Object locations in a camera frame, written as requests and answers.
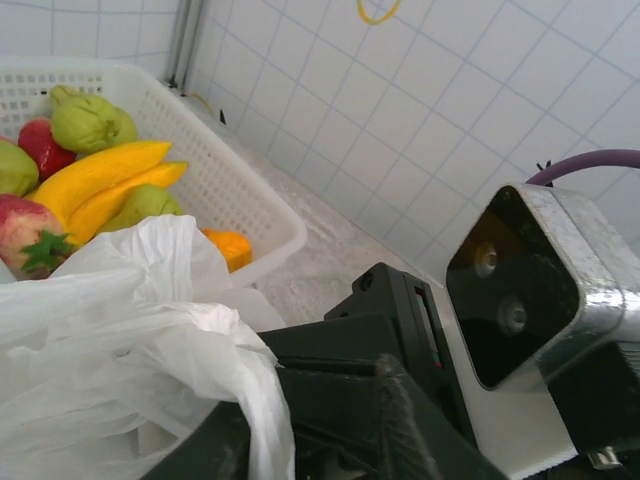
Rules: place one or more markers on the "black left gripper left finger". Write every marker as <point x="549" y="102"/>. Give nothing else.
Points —
<point x="200" y="450"/>

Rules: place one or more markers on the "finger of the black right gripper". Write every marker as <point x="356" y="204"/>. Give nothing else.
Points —
<point x="325" y="345"/>
<point x="330" y="410"/>

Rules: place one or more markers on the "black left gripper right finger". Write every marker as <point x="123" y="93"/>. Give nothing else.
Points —
<point x="420" y="440"/>

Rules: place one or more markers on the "white plastic bag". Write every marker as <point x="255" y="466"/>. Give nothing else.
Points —
<point x="100" y="350"/>

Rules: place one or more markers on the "orange fake mango piece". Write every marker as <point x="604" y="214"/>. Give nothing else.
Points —
<point x="232" y="250"/>

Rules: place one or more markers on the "yellow fake banana bunch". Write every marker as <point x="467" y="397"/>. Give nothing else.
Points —
<point x="100" y="175"/>

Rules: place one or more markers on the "large green fake fruit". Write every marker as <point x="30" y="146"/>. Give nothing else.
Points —
<point x="90" y="122"/>

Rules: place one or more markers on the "white plastic basket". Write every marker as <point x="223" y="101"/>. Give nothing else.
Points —
<point x="215" y="165"/>

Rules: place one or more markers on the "aluminium corner post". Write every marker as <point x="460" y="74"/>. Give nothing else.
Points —
<point x="182" y="40"/>

